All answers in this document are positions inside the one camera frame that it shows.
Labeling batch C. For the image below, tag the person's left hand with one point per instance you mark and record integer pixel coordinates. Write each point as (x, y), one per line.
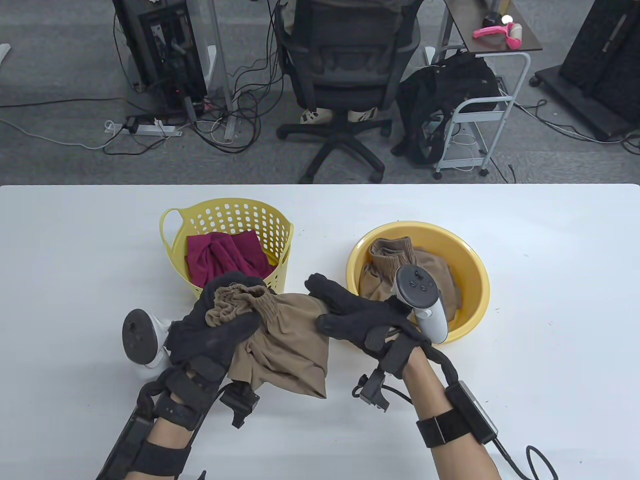
(200, 350)

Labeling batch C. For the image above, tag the person's right hand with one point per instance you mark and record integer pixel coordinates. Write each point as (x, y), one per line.
(360, 320)

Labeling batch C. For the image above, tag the brown shorts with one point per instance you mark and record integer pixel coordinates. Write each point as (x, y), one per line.
(435, 270)
(290, 340)

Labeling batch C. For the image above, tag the maroon shorts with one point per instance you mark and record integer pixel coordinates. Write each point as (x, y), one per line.
(210, 260)

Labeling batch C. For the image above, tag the person's left forearm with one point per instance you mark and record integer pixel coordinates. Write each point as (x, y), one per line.
(167, 435)

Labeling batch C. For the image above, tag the black left hand controller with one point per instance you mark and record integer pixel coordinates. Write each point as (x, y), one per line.
(137, 335)

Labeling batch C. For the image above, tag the black hand controller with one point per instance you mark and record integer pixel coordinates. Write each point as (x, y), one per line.
(415, 285)
(137, 335)

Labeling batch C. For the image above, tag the black right hand controller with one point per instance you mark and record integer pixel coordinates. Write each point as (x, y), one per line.
(415, 285)

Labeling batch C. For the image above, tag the yellow perforated plastic basket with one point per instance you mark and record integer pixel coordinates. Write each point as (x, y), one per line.
(179, 242)

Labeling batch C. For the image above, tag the yellow plastic basin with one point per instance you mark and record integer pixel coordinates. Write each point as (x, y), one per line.
(475, 280)

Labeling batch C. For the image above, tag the black battery pack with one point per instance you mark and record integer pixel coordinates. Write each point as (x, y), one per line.
(470, 410)

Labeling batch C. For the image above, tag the white power strip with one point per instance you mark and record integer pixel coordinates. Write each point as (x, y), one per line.
(150, 129)

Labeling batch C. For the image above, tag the black power adapter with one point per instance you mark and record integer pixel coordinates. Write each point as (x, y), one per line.
(132, 125)

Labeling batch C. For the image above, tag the white rolling cart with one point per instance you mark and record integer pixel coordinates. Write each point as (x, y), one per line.
(480, 117)

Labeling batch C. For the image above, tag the black backpack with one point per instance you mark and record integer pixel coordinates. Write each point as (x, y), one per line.
(440, 90)

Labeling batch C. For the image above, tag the black office chair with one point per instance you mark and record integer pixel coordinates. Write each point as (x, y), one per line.
(345, 55)

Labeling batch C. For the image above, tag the white desk leg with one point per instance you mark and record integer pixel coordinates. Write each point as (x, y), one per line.
(225, 75)

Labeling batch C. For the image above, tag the black computer tower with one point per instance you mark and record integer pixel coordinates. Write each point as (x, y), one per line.
(165, 50)

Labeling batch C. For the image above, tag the black round lamp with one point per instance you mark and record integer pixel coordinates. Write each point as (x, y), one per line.
(492, 20)

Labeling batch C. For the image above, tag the black cabinet on casters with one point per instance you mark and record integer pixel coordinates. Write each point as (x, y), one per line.
(600, 65)

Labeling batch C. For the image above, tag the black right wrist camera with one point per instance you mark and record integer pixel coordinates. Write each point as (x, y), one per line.
(372, 392)

